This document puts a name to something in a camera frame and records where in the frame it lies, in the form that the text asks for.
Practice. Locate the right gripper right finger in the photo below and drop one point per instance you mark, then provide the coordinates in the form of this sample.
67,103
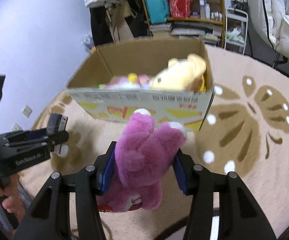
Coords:
240,215

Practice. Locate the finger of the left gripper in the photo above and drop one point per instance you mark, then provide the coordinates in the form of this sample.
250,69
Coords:
57,123
61,149

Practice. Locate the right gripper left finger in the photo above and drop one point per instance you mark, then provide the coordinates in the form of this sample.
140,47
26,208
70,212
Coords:
48,216

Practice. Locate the green tissue pack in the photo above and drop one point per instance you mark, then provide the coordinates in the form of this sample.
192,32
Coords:
102,86

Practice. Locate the pink packaged item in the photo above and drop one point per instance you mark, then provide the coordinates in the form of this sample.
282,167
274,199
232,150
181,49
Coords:
129,82

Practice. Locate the pink bear plush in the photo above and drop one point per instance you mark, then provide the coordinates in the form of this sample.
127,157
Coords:
143,155

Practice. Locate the yellow dog plush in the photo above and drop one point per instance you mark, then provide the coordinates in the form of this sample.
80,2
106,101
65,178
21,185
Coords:
185,74

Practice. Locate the left hand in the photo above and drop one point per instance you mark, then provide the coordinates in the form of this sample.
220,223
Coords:
13,202

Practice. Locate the cardboard box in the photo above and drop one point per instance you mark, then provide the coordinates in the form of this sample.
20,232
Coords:
141,56

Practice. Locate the plastic bag with toys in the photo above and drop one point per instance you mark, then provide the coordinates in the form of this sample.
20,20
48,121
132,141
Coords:
88,43

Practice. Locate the beige trench coat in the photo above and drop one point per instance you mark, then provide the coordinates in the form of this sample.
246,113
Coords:
115,19

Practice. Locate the stack of books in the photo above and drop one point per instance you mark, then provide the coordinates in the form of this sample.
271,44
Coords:
161,30

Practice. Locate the teal bag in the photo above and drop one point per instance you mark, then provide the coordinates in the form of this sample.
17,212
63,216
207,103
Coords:
158,11

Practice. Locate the red patterned bag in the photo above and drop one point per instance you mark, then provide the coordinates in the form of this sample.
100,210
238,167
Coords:
180,8

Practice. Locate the wooden bookshelf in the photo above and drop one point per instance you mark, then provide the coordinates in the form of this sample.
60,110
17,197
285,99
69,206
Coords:
204,19

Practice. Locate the white metal cart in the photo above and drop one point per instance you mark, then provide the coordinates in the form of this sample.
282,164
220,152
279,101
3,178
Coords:
236,30

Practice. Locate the lower wall socket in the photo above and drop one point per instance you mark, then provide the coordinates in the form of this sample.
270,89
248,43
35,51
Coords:
16,127

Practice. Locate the wall socket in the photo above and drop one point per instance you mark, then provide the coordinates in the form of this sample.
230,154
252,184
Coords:
16,127
27,111

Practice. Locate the upper wall socket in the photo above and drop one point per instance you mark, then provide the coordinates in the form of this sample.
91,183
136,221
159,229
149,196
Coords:
27,111

